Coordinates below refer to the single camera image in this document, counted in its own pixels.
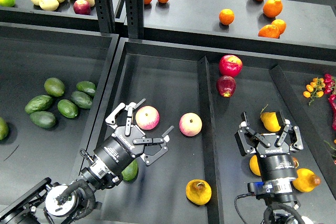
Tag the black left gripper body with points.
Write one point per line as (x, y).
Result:
(119, 150)

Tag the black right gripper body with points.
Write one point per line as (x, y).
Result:
(275, 162)

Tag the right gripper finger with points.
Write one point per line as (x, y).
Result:
(248, 139)
(289, 134)

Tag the green avocado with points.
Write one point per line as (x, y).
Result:
(43, 119)
(87, 87)
(67, 108)
(39, 103)
(4, 129)
(131, 171)
(54, 87)
(81, 99)

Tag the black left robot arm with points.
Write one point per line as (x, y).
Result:
(77, 200)

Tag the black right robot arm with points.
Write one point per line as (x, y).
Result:
(278, 195)

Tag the yellow pear with stem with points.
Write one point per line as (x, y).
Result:
(269, 120)

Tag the green avocado top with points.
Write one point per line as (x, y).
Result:
(54, 87)

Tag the green avocado bottom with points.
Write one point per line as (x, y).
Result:
(43, 119)

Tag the green avocado at edge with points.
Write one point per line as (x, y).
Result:
(4, 129)

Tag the pale yellow pear front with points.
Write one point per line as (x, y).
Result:
(49, 5)

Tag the pink apple left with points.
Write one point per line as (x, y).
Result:
(147, 117)

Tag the pink apple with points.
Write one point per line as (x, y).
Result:
(147, 117)
(190, 124)

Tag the black tray divider left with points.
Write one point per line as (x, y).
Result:
(210, 155)

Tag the orange cherry tomato bunch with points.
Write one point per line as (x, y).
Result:
(314, 90)

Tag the pink apple right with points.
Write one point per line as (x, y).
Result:
(190, 124)

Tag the dark red apple lower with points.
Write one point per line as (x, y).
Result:
(226, 86)

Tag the red apple upper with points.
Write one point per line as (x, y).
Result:
(230, 65)

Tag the orange on shelf front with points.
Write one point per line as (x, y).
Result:
(269, 31)

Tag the orange on shelf right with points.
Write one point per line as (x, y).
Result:
(280, 24)

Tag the red apple on shelf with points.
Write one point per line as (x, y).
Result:
(82, 7)

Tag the orange on shelf middle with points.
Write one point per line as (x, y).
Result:
(226, 16)

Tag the large orange on shelf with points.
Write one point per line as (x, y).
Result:
(272, 8)

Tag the black shelf post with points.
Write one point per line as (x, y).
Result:
(121, 16)

